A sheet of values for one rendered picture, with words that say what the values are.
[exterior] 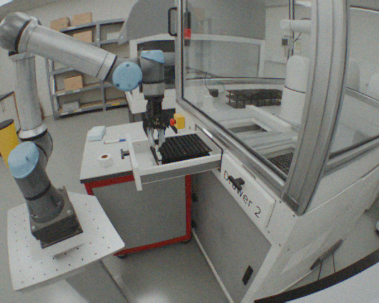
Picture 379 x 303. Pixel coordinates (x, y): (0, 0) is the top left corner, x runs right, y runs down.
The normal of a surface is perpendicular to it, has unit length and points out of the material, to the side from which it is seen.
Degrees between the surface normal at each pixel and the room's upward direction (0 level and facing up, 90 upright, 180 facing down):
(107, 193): 90
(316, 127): 90
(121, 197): 90
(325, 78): 90
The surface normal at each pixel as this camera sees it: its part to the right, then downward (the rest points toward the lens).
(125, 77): 0.37, 0.47
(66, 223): 0.63, 0.38
